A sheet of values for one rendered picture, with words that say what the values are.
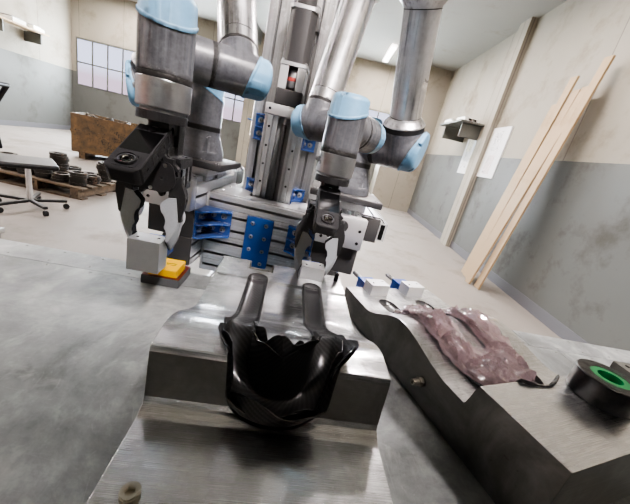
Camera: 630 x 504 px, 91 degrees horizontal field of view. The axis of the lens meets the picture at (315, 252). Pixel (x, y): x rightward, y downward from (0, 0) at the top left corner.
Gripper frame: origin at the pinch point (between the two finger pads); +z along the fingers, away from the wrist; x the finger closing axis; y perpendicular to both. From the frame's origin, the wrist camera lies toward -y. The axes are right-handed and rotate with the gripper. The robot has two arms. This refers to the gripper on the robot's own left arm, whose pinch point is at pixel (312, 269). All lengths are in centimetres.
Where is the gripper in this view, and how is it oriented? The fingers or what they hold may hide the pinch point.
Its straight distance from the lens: 67.8
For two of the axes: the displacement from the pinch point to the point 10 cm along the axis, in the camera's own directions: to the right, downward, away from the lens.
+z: -2.2, 9.2, 3.2
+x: -9.7, -1.9, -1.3
